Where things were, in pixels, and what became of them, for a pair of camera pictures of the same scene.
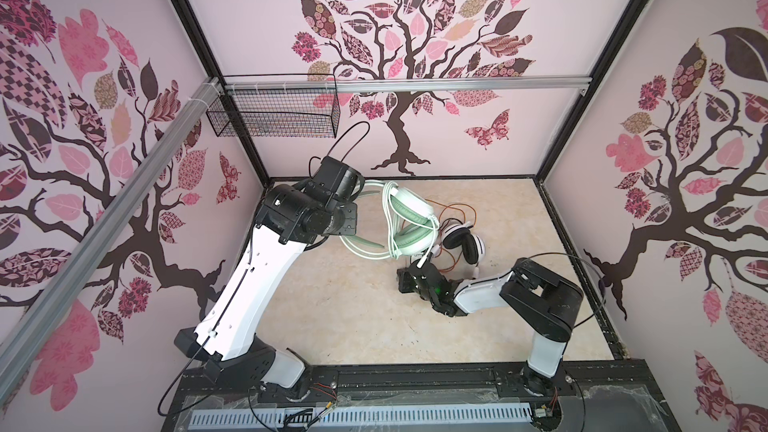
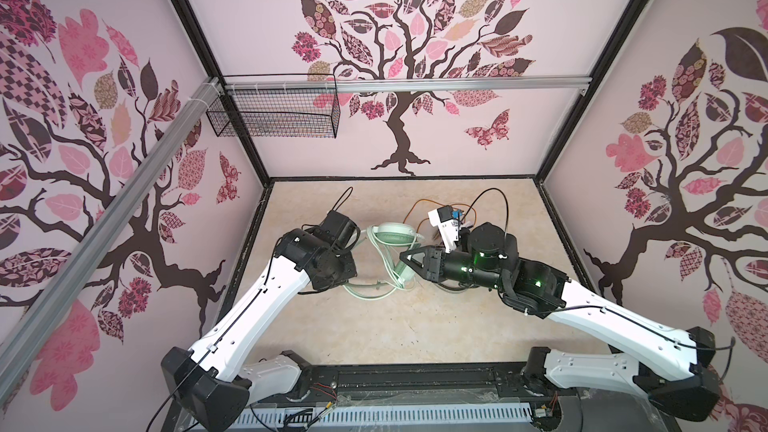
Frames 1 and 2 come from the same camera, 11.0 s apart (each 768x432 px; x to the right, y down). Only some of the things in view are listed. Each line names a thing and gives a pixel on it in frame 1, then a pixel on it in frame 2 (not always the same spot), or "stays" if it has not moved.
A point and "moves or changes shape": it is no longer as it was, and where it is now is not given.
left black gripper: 348,224 -> 349,271
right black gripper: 404,279 -> 433,265
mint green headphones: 413,229 moves or changes shape
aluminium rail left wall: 24,321 stays
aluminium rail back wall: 410,84 stays
